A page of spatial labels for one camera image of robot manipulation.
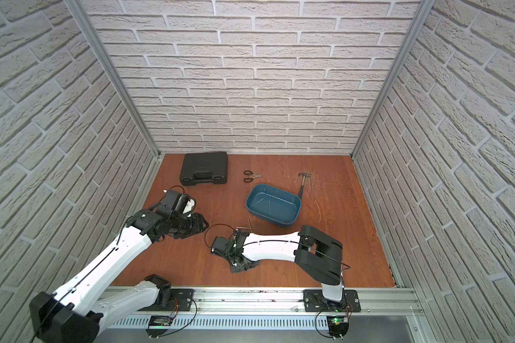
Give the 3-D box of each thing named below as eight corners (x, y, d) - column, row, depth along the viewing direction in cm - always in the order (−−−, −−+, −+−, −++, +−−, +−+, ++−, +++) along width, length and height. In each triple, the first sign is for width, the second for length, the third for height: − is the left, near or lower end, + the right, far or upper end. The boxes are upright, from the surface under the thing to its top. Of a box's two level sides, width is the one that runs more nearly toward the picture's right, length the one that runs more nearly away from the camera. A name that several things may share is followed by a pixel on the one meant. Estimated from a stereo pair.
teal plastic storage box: (240, 214, 98) (239, 207, 93) (257, 186, 108) (257, 179, 103) (290, 235, 91) (292, 230, 86) (303, 204, 101) (305, 197, 97)
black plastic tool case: (180, 185, 107) (176, 178, 103) (188, 158, 119) (186, 151, 115) (226, 185, 108) (225, 179, 103) (230, 158, 120) (229, 151, 115)
